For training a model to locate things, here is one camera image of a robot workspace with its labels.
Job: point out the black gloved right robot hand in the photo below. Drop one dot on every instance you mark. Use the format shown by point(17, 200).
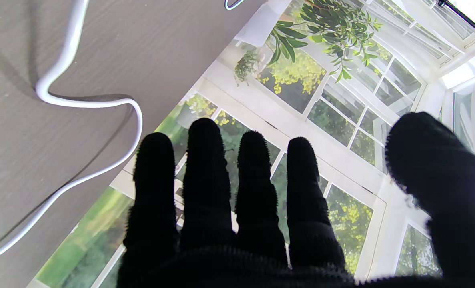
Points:
point(221, 260)

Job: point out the printed garden window backdrop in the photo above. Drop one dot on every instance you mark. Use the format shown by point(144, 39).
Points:
point(341, 100)

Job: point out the black stand pole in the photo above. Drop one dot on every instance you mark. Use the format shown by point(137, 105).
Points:
point(467, 20)

